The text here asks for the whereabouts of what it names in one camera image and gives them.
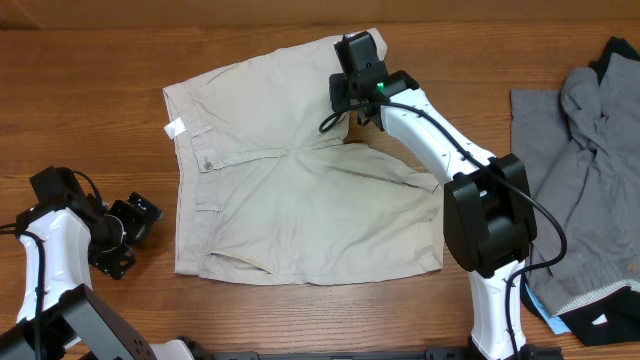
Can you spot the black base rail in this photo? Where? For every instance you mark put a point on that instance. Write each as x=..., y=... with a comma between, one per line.
x=350, y=354

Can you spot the light blue cloth piece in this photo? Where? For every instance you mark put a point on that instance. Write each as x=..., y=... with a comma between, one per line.
x=555, y=323

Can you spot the black garment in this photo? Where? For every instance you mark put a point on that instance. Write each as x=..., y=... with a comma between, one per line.
x=605, y=315

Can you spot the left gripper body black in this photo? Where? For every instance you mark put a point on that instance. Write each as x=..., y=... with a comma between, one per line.
x=116, y=235

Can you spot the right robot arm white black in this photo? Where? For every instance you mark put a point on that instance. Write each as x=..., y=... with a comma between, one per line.
x=488, y=218

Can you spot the grey garment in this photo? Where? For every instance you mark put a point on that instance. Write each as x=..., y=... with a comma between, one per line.
x=585, y=175

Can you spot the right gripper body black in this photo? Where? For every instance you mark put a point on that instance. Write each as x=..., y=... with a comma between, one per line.
x=338, y=91

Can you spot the beige shorts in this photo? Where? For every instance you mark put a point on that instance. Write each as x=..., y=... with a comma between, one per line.
x=266, y=198

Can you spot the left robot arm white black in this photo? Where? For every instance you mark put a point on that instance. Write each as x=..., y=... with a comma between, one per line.
x=66, y=234

